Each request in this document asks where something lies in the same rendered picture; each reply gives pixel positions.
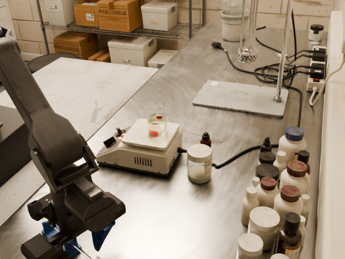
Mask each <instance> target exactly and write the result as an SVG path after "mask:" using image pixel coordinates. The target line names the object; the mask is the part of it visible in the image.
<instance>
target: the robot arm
mask: <svg viewBox="0 0 345 259"><path fill-rule="evenodd" d="M0 81H1V83H2V84H3V86H4V88H5V90H6V91H7V93H8V95H9V97H10V98H11V100H12V102H13V103H14V105H15V107H16V109H17V110H18V112H19V114H20V115H21V117H22V119H23V121H24V122H25V124H26V126H27V128H28V130H29V135H28V146H29V148H30V150H31V151H30V155H31V158H32V161H33V163H34V164H35V166H36V168H37V169H38V171H39V172H40V174H41V175H42V177H43V179H44V180H45V182H46V183H47V185H48V187H49V189H50V193H49V194H47V195H45V196H43V197H42V198H40V199H38V200H34V201H32V202H31V203H29V204H27V207H28V212H29V214H30V217H31V218H32V219H34V220H36V221H39V220H41V219H42V218H46V219H48V220H49V224H50V226H51V227H53V228H55V227H56V224H57V225H58V226H59V229H60V232H58V233H57V234H55V235H54V236H52V237H50V238H49V239H47V238H45V237H43V236H42V235H41V234H40V233H39V234H37V235H36V236H34V237H33V238H31V239H29V240H28V241H26V242H24V243H23V244H22V245H21V252H22V254H23V255H24V257H25V258H26V259H70V255H69V254H68V253H67V252H66V251H65V250H64V249H63V245H65V244H66V243H68V242H69V241H71V240H72V239H75V238H76V237H78V236H79V235H81V234H82V233H84V232H85V231H87V230H89V231H91V235H92V241H93V245H94V249H95V250H96V251H97V252H99V251H100V249H101V247H102V244H103V242H104V240H105V239H106V237H107V235H108V233H109V232H110V230H111V228H112V227H113V226H114V225H115V224H116V221H115V220H116V219H118V218H119V217H121V216H122V215H124V214H125V213H126V206H125V204H124V203H123V201H121V200H120V199H118V198H117V197H115V196H114V195H113V194H111V193H109V192H104V191H103V190H102V189H101V188H100V187H98V186H97V185H96V184H95V183H94V182H93V181H92V177H91V175H92V174H93V173H95V172H97V171H99V168H98V166H97V164H96V162H95V160H96V157H95V155H94V153H93V152H92V150H91V148H90V147H89V145H88V143H87V142H86V140H85V138H84V137H83V136H82V135H81V134H80V132H78V131H76V130H75V129H74V127H73V126H72V124H71V123H70V121H69V120H68V119H66V118H64V117H63V116H61V115H59V114H57V113H55V112H54V110H53V109H52V107H51V106H50V104H49V102H48V101H47V99H46V97H45V96H44V94H43V92H42V91H41V89H40V87H39V85H38V84H37V82H36V80H35V79H34V77H33V75H32V73H31V72H30V70H29V68H28V67H27V65H26V63H25V62H24V60H23V58H22V57H21V51H20V48H19V45H18V43H17V41H16V40H15V38H13V36H12V32H11V29H9V28H7V27H5V26H0ZM82 158H84V160H85V161H86V162H85V163H83V164H81V165H79V166H77V165H76V164H74V163H75V162H77V161H79V160H81V159H82Z"/></svg>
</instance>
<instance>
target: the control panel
mask: <svg viewBox="0 0 345 259"><path fill-rule="evenodd" d="M131 127H132V126H129V127H127V128H125V129H122V130H126V132H125V133H124V135H125V134H126V133H127V132H128V130H129V129H130V128H131ZM117 133H118V132H116V133H115V134H114V135H113V136H114V137H115V139H116V141H117V142H116V143H115V144H114V145H113V146H111V147H109V148H106V146H103V147H102V149H101V150H100V151H99V152H98V153H97V154H99V153H102V152H105V151H107V150H110V149H113V148H115V147H117V146H118V145H119V144H120V142H121V139H122V138H123V137H124V135H120V136H118V137H116V134H117ZM120 137H121V138H120ZM119 138H120V139H119Z"/></svg>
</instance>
